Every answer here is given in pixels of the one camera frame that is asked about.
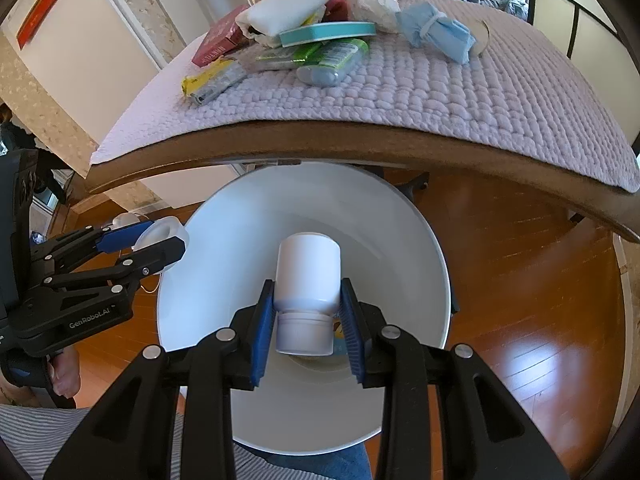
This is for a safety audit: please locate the clear plastic cup lid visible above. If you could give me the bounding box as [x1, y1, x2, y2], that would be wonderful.
[131, 216, 190, 252]

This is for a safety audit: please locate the yellow tissue pack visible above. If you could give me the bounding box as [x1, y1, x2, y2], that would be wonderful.
[181, 58, 247, 105]

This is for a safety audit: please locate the white plastic bottle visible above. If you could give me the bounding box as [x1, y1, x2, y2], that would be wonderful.
[273, 232, 342, 358]

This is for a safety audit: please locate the pink medicine box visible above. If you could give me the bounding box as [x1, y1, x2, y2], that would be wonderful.
[192, 4, 248, 67]

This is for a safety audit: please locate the white cloth pouch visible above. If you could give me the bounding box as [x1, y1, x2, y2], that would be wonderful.
[235, 0, 330, 48]

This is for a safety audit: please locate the white tissue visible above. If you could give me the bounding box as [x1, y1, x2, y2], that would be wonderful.
[347, 0, 400, 34]

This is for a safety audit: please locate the blue face mask bundle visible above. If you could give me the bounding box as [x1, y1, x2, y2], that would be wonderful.
[395, 2, 476, 64]

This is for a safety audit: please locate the white trash bin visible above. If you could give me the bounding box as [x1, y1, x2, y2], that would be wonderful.
[157, 162, 451, 455]

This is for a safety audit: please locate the person left hand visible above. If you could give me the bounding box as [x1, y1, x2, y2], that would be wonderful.
[49, 346, 80, 399]

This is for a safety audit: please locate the brown wooden table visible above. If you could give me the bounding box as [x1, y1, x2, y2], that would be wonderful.
[86, 120, 639, 243]

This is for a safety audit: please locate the teal flat tin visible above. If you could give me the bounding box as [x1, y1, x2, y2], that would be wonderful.
[279, 21, 376, 47]

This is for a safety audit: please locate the red round object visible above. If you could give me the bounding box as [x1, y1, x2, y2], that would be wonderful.
[322, 0, 349, 23]

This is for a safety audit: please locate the lavender quilted blanket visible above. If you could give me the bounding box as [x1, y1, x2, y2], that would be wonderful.
[91, 0, 639, 193]

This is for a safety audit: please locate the shoji sliding screen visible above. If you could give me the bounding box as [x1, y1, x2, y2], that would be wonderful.
[528, 0, 639, 152]

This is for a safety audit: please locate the red wall poster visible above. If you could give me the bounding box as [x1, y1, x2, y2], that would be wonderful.
[16, 0, 56, 50]

